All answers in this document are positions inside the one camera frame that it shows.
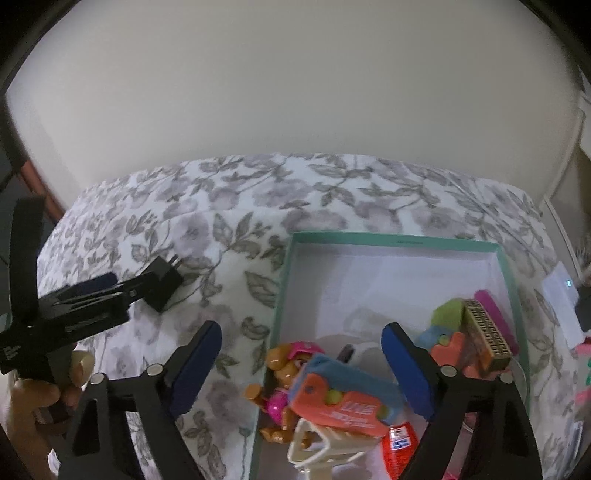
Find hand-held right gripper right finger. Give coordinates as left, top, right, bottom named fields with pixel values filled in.
left=381, top=322, right=543, bottom=480

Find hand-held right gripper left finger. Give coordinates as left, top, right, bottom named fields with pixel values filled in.
left=58, top=320, right=223, bottom=480

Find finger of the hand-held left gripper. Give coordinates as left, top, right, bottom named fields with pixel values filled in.
left=41, top=274, right=161, bottom=343
left=41, top=272, right=119, bottom=306

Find clear dome container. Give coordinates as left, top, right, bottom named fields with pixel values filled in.
left=414, top=298, right=527, bottom=402

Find black charger adapter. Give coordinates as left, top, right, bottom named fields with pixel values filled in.
left=139, top=256, right=185, bottom=315

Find orange blue toy bus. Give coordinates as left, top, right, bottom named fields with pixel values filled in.
left=288, top=353, right=407, bottom=439

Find red glue bottle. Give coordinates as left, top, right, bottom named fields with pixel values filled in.
left=381, top=420, right=419, bottom=480

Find pink puppy toy figure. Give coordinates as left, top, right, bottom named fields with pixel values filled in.
left=245, top=340, right=324, bottom=446

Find gold patterned harmonica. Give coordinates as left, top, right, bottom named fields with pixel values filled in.
left=462, top=298, right=514, bottom=374

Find teal cardboard box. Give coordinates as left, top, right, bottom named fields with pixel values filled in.
left=247, top=231, right=532, bottom=480

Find magenta rectangular block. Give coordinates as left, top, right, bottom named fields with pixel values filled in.
left=473, top=289, right=520, bottom=356

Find person's left hand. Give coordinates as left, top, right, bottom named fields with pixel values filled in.
left=0, top=352, right=95, bottom=480

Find white electronic device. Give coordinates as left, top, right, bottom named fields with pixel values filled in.
left=541, top=261, right=585, bottom=347

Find colourful clutter pile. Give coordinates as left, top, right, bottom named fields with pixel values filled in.
left=570, top=337, right=591, bottom=416

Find small black device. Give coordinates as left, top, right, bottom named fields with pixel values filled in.
left=575, top=288, right=591, bottom=333

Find brown wooden post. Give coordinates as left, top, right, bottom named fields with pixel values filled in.
left=0, top=102, right=65, bottom=217

